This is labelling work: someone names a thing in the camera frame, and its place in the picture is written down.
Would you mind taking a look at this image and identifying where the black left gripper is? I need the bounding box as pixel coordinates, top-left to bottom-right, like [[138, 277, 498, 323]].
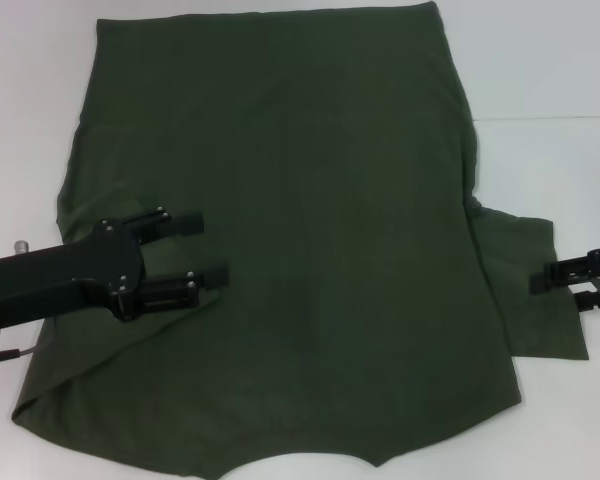
[[0, 206, 231, 332]]

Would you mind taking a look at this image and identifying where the dark green shirt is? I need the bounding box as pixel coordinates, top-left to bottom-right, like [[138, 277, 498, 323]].
[[8, 2, 590, 480]]

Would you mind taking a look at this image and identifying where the left arm connector cable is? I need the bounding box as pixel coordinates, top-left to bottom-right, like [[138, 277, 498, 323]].
[[0, 347, 37, 367]]

